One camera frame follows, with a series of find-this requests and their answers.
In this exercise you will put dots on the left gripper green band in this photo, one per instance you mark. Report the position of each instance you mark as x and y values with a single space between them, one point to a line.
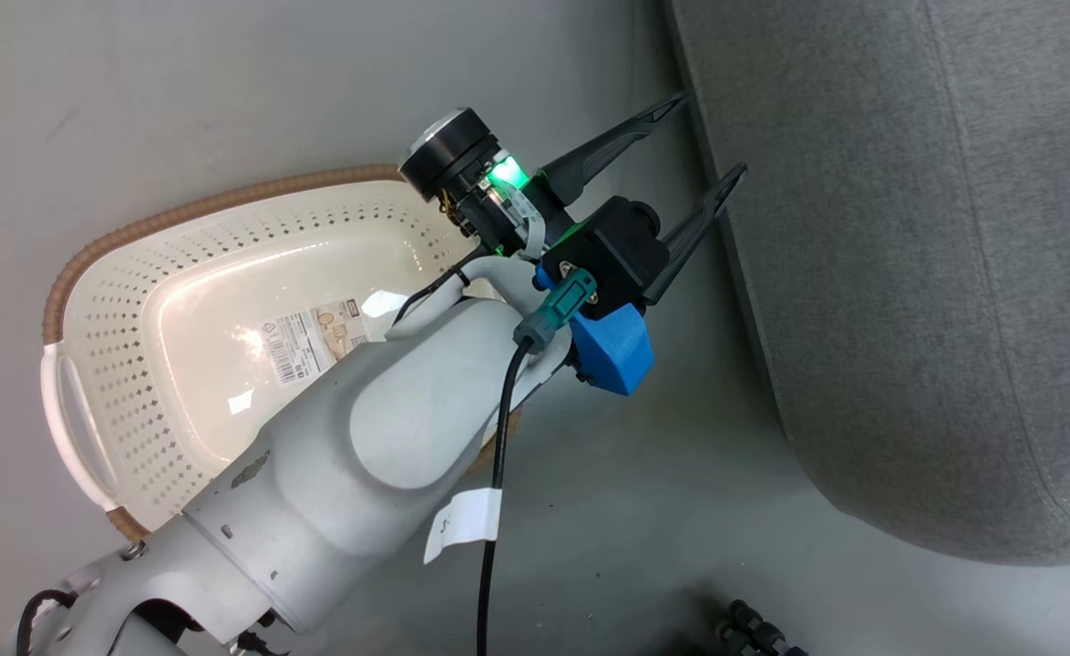
462 159

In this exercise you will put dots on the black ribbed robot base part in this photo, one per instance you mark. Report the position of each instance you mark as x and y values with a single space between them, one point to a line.
754 629

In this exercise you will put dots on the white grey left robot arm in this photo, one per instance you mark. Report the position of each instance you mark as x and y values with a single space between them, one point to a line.
344 465

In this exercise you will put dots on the printed paper basket sticker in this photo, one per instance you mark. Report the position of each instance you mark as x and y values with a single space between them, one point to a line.
312 342

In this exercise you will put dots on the white perforated laundry basket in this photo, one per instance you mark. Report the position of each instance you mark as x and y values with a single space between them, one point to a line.
198 301

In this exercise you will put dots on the grey fabric sofa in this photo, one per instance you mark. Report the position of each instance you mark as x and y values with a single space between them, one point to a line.
918 273

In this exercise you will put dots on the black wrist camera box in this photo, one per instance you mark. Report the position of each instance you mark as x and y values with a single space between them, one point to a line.
626 251

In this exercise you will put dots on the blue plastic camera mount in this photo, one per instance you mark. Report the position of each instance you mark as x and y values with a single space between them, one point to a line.
617 351

